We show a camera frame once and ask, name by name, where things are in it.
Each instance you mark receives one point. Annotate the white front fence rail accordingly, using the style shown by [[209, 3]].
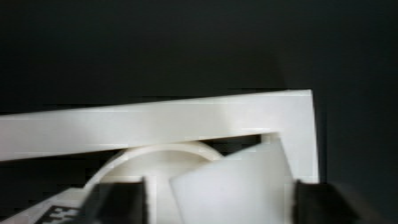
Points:
[[85, 130]]

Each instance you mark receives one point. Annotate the white stool leg block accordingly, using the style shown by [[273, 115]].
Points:
[[234, 192]]

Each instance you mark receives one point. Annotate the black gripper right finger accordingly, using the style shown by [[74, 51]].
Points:
[[327, 204]]

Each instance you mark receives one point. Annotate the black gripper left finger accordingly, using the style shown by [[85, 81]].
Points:
[[115, 204]]

